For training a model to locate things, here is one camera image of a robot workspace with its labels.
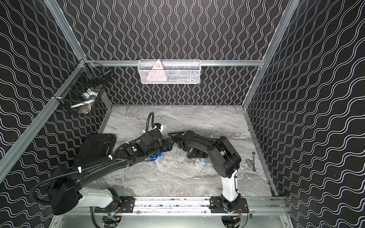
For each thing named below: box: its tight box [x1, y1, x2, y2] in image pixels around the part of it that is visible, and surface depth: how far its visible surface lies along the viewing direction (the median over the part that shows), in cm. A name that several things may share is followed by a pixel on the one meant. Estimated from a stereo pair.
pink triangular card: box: [146, 59, 167, 82], surface depth 92 cm
